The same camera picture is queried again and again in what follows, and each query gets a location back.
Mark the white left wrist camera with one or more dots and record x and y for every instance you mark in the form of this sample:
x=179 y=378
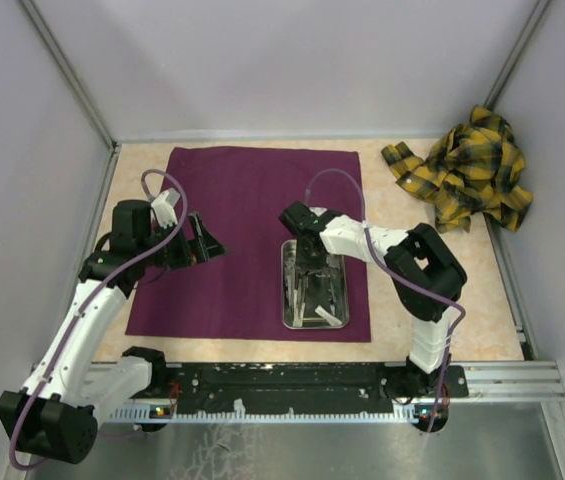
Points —
x=164 y=208

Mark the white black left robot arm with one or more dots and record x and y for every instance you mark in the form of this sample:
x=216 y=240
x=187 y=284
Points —
x=55 y=414

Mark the surgical scissors steel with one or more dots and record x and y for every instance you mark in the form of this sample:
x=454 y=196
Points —
x=307 y=292

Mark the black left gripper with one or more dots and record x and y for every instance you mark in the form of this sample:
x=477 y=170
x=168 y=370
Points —
x=199 y=249

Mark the yellow plaid shirt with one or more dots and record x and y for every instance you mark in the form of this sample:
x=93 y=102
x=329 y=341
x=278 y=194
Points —
x=475 y=167

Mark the white packaged blade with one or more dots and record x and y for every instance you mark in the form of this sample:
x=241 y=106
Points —
x=331 y=320

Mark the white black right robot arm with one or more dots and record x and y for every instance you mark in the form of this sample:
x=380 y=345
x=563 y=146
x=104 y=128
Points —
x=427 y=277

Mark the steel forceps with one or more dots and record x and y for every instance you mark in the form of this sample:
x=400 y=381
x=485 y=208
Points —
x=330 y=296

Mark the aluminium frame rail front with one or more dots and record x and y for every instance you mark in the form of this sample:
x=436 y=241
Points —
x=489 y=382

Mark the steel instrument tray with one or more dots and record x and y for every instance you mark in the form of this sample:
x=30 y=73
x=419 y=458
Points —
x=312 y=321

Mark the white packaged instrument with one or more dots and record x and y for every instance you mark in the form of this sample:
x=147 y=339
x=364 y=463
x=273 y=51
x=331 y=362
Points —
x=295 y=292

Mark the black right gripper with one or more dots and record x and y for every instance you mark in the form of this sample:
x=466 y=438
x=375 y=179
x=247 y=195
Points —
x=312 y=266

